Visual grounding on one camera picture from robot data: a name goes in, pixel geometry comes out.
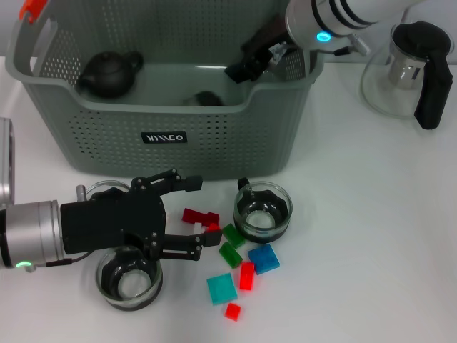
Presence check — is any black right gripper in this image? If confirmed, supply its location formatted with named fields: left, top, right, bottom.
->
left=224, top=14, right=304, bottom=84

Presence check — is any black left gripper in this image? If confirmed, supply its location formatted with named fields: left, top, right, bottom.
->
left=59, top=168, right=223, bottom=264

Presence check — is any glass teacup with black base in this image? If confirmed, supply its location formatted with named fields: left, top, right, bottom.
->
left=233, top=177, right=293, bottom=246
left=84, top=179, right=131, bottom=201
left=184, top=91, right=224, bottom=107
left=94, top=246, right=164, bottom=311

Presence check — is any grey perforated plastic storage bin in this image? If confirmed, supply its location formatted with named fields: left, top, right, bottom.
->
left=5, top=0, right=326, bottom=180

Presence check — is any dark red toy brick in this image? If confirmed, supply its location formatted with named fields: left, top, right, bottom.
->
left=181, top=208, right=219, bottom=227

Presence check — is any green toy brick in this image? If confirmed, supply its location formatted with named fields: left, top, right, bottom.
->
left=218, top=242, right=243, bottom=269
left=221, top=223, right=246, bottom=249

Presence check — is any teal square toy brick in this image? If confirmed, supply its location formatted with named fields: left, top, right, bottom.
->
left=206, top=273, right=238, bottom=306

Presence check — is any long red toy brick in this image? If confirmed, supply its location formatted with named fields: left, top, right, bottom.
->
left=238, top=261, right=256, bottom=291

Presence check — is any blue square toy brick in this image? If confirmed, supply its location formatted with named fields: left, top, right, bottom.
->
left=247, top=243, right=281, bottom=275

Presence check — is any black clay teapot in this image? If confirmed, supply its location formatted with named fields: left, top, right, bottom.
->
left=76, top=50, right=145, bottom=99

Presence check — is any glass pitcher with black handle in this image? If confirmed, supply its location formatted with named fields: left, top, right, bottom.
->
left=360, top=20, right=453, bottom=131

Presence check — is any orange bin handle clip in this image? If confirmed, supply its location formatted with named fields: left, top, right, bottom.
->
left=18, top=0, right=48, bottom=24

